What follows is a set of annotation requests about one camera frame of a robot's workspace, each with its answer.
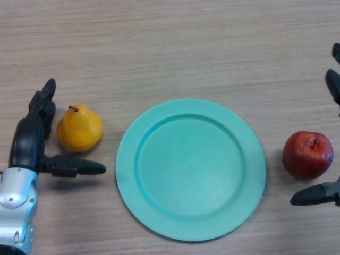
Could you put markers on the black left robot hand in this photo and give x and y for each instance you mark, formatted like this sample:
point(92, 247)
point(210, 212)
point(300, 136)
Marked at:
point(26, 140)

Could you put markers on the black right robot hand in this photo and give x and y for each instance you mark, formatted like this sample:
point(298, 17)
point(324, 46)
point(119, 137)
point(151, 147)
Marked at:
point(318, 195)

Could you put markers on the yellow pear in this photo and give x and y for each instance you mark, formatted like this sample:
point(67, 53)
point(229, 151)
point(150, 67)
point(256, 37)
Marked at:
point(79, 130)

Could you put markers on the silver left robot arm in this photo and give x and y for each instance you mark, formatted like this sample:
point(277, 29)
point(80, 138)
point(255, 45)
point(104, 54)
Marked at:
point(16, 207)

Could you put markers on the green plate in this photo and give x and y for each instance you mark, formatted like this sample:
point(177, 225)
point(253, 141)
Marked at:
point(190, 170)

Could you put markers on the red apple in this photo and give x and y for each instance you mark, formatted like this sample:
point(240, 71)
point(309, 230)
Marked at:
point(308, 156)

